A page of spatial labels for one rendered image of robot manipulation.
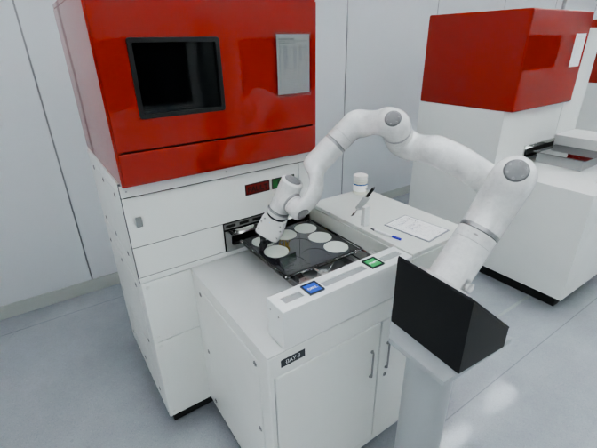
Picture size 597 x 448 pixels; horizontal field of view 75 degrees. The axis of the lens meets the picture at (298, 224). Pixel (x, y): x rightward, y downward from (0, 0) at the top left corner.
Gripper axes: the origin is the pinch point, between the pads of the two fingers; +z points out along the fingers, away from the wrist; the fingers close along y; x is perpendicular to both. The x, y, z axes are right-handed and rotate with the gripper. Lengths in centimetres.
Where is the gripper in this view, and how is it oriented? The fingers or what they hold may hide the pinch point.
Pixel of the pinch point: (263, 244)
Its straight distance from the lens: 157.3
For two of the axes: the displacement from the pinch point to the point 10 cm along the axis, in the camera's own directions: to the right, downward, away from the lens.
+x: 3.0, -4.1, 8.6
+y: 8.7, 4.8, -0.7
